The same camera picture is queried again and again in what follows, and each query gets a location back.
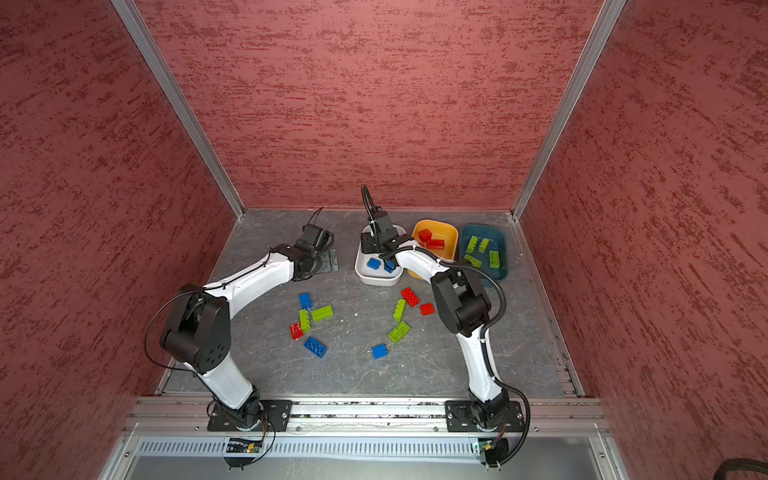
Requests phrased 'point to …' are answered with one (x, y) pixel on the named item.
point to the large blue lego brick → (315, 347)
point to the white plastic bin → (379, 277)
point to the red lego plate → (436, 243)
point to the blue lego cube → (374, 263)
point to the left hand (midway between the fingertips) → (320, 267)
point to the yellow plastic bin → (439, 237)
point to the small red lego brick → (296, 331)
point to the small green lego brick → (483, 245)
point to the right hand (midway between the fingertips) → (367, 243)
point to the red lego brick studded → (412, 299)
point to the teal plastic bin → (498, 241)
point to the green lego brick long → (322, 313)
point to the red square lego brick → (425, 235)
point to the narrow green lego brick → (305, 320)
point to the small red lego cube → (427, 309)
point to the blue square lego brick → (379, 351)
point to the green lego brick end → (494, 259)
